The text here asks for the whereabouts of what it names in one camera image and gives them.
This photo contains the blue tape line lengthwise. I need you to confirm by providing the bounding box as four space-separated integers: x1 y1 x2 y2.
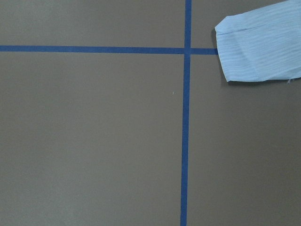
180 0 192 226

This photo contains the blue tape line crosswise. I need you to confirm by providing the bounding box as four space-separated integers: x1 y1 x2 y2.
0 45 218 55

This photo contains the light blue striped shirt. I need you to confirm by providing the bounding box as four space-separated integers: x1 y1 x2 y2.
215 0 301 82

